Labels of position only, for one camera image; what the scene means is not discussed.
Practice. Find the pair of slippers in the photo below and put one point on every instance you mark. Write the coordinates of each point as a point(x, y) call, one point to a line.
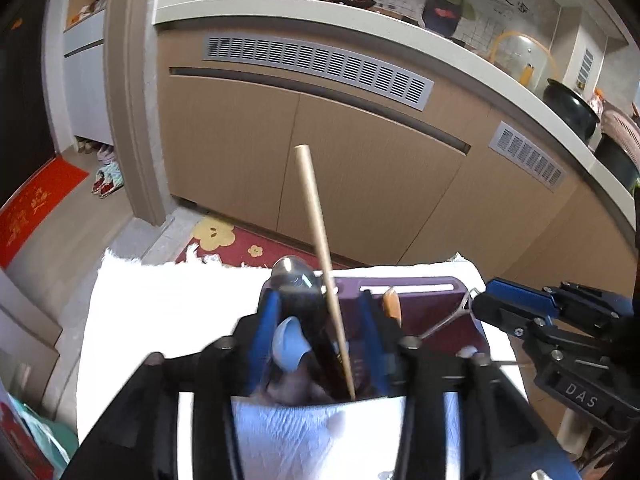
point(108, 180)

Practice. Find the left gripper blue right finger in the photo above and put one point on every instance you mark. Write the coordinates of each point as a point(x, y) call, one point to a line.
point(379, 349)

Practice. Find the black plastic spoon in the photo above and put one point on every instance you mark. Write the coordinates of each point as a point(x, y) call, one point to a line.
point(309, 308)

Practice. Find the teal plastic bag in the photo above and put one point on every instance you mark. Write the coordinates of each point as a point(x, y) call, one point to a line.
point(56, 442)

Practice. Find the dark metal spoon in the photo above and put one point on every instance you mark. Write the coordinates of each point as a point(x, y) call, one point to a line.
point(293, 272)

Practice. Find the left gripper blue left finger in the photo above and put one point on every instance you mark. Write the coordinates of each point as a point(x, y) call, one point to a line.
point(268, 316)

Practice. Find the red yellow gift bag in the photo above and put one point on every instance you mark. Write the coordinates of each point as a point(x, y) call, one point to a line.
point(20, 456)

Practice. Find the brown wooden spoon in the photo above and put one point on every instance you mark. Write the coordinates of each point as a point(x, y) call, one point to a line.
point(392, 306)

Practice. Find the dark purple utensil caddy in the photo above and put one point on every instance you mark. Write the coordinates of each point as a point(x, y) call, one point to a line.
point(304, 362)

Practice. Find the yellow rimmed glass lid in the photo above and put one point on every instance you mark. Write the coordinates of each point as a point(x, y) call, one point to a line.
point(525, 59)

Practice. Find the red floral kitchen rug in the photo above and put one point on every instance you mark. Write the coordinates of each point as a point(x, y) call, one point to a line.
point(215, 239)

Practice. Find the white textured table cloth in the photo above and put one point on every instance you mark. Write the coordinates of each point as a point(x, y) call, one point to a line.
point(180, 308)

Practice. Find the pink striped bowl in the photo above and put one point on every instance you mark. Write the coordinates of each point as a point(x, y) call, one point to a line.
point(618, 126)

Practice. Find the blue grey plastic spoon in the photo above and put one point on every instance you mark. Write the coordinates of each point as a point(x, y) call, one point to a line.
point(289, 345)

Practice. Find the red door mat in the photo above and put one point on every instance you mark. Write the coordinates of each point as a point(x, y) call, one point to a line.
point(31, 204)

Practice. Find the white plastic ladle spoon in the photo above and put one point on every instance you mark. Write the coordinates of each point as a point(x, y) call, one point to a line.
point(467, 352)

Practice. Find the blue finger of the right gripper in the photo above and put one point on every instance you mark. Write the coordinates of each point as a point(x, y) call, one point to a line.
point(520, 295)
point(514, 320)

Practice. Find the black cooking pot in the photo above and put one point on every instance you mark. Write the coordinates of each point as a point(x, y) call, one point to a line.
point(571, 108)

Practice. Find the wooden chopstick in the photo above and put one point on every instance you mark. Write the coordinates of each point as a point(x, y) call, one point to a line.
point(321, 245)

